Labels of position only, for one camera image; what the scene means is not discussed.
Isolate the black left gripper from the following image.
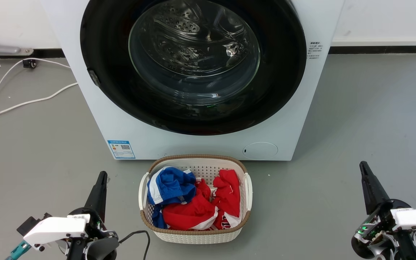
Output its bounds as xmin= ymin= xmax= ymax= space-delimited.
xmin=66 ymin=172 xmax=119 ymax=250

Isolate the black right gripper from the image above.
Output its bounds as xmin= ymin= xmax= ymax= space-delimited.
xmin=351 ymin=161 xmax=411 ymax=260

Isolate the black round washer door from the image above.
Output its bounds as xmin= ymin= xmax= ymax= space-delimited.
xmin=80 ymin=0 xmax=308 ymax=136

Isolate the white front-load washing machine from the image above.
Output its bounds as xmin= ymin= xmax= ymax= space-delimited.
xmin=40 ymin=0 xmax=346 ymax=161

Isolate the blue energy label sticker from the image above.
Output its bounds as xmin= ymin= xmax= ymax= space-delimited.
xmin=107 ymin=140 xmax=136 ymax=160

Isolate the blue white garment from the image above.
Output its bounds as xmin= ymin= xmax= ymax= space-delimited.
xmin=147 ymin=166 xmax=197 ymax=229

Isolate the red white trimmed garment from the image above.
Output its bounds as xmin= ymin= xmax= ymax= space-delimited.
xmin=162 ymin=179 xmax=218 ymax=231

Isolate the white woven laundry basket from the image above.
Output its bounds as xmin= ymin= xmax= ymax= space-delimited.
xmin=138 ymin=155 xmax=253 ymax=245

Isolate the round white filter cover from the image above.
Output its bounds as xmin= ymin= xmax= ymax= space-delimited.
xmin=243 ymin=142 xmax=278 ymax=160

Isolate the steel perforated washer drum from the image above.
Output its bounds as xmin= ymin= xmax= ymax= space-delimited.
xmin=130 ymin=0 xmax=261 ymax=78

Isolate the thin black cable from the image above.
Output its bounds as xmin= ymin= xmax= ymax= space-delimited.
xmin=118 ymin=230 xmax=151 ymax=260

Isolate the teal cable connector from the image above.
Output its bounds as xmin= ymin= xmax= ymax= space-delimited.
xmin=6 ymin=240 xmax=32 ymax=260

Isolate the white power cable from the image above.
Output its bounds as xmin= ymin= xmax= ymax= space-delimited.
xmin=0 ymin=82 xmax=79 ymax=122
xmin=0 ymin=58 xmax=72 ymax=127

